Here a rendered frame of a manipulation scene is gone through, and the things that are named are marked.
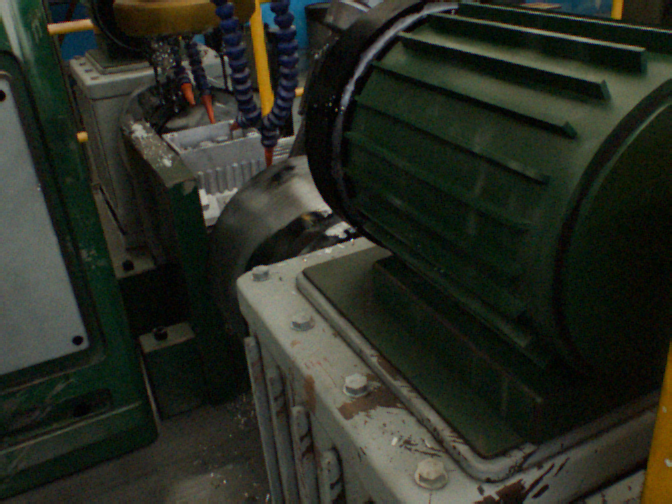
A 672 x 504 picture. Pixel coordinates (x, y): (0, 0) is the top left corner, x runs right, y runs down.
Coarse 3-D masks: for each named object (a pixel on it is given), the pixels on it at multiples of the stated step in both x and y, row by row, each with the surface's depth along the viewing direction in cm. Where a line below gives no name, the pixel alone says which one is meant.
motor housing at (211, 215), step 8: (280, 144) 100; (288, 144) 100; (280, 152) 98; (288, 152) 98; (280, 160) 97; (224, 192) 93; (232, 192) 94; (216, 208) 92; (208, 216) 92; (216, 216) 92; (208, 224) 90; (208, 232) 90
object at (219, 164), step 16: (208, 128) 99; (224, 128) 100; (176, 144) 96; (192, 144) 99; (208, 144) 94; (224, 144) 91; (240, 144) 92; (256, 144) 93; (192, 160) 90; (208, 160) 91; (224, 160) 92; (240, 160) 93; (256, 160) 94; (208, 176) 91; (224, 176) 93; (240, 176) 94; (208, 192) 93
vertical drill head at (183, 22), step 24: (120, 0) 85; (144, 0) 82; (168, 0) 80; (192, 0) 78; (240, 0) 82; (120, 24) 82; (144, 24) 80; (168, 24) 79; (192, 24) 79; (216, 24) 81; (240, 24) 84; (144, 48) 89; (168, 48) 83; (216, 48) 94; (168, 72) 84
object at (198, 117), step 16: (160, 80) 121; (176, 80) 118; (192, 80) 118; (208, 80) 120; (144, 96) 118; (176, 96) 112; (224, 96) 115; (128, 112) 120; (144, 112) 113; (160, 112) 111; (192, 112) 113; (224, 112) 116; (160, 128) 112; (176, 128) 113; (192, 128) 114; (256, 128) 120
